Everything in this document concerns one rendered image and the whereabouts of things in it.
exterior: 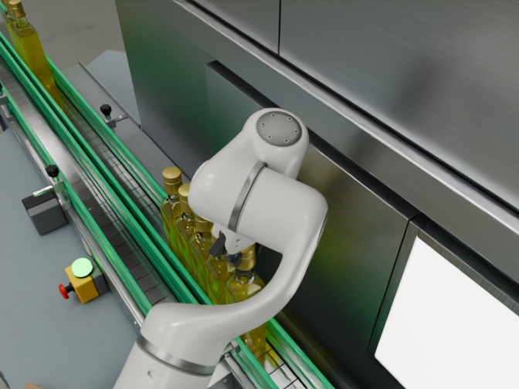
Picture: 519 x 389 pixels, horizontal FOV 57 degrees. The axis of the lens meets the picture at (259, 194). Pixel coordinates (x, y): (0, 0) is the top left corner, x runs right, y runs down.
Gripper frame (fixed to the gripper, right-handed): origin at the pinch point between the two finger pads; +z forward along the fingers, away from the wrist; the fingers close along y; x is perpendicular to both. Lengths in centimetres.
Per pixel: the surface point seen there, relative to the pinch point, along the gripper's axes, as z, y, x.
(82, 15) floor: 206, -90, -318
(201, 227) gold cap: 6.2, 1.5, -9.2
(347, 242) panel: -5.3, -11.8, 9.3
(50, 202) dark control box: 49, 17, -55
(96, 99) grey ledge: 53, -11, -88
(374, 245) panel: -10.2, -11.8, 12.8
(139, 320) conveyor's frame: 32.4, 15.1, -8.9
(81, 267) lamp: 41, 19, -30
